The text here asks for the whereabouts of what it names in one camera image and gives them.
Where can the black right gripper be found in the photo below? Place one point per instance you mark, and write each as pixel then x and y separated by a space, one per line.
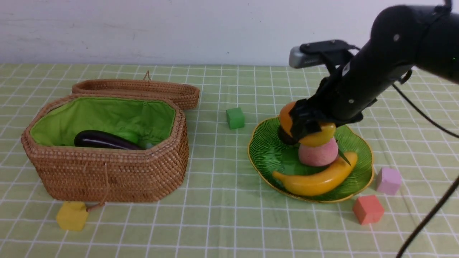
pixel 351 88

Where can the orange yellow toy mango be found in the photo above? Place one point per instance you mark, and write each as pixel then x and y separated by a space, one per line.
pixel 312 140

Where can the pink toy peach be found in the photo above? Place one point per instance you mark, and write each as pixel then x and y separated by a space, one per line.
pixel 326 155

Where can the yellow toy banana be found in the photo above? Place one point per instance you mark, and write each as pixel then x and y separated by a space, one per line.
pixel 322 182

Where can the purple toy eggplant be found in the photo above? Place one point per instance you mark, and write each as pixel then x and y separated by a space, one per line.
pixel 101 139

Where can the dark purple toy mangosteen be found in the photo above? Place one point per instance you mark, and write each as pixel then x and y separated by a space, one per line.
pixel 285 138

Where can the green toy bitter gourd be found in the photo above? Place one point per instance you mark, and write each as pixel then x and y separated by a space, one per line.
pixel 128 135

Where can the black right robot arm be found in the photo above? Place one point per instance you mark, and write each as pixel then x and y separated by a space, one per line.
pixel 402 37

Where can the green leaf-shaped plate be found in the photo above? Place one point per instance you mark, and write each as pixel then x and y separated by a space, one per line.
pixel 267 154

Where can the green foam cube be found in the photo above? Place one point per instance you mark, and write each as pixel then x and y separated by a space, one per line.
pixel 235 118

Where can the pink foam cube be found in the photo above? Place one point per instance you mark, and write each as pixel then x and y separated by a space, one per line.
pixel 389 181

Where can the red foam cube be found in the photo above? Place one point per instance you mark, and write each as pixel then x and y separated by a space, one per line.
pixel 368 209

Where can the wicker basket lid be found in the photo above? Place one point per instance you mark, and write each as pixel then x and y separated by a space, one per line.
pixel 185 96

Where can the brown wicker basket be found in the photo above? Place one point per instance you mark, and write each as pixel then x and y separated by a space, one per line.
pixel 72 173

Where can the yellow foam cube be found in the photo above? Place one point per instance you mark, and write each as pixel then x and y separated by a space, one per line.
pixel 72 216

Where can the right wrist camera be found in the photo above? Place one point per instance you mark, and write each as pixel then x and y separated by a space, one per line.
pixel 331 53

